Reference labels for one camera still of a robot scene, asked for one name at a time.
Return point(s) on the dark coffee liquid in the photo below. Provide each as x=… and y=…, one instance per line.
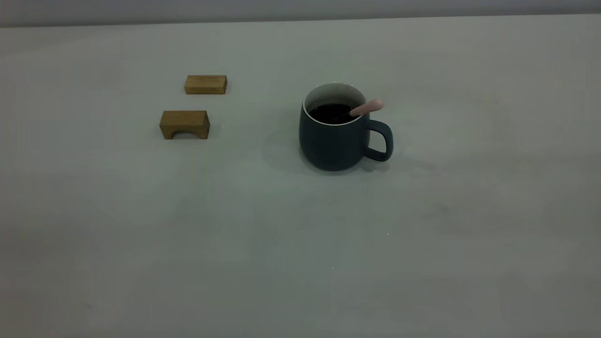
x=328, y=114

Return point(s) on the grey ceramic mug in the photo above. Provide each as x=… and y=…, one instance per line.
x=333, y=145

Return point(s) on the arched wooden block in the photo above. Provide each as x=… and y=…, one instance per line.
x=184, y=121

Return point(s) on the flat wooden block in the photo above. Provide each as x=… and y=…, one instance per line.
x=205, y=84

